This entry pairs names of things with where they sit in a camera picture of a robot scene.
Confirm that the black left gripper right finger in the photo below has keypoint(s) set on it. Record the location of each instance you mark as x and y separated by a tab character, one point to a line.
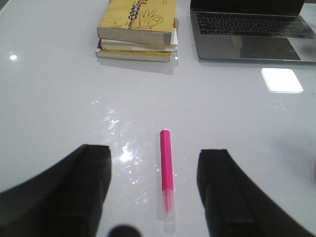
235	206

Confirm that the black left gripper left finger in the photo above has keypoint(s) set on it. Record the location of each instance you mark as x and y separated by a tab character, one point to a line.
66	200

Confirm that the pink highlighter pen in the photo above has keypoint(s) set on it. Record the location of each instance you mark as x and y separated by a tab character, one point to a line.
167	184

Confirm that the bottom yellow book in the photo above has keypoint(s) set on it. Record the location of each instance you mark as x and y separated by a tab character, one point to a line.
134	55

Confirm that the yellow book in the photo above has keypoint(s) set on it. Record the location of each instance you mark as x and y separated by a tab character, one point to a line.
138	21
134	55

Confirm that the middle cream book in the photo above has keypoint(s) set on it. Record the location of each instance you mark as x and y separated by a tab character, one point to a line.
106	44

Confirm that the grey open laptop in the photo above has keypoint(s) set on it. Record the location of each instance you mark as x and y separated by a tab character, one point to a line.
252	30

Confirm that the yellow top book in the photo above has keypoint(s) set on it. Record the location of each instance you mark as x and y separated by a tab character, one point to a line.
138	21

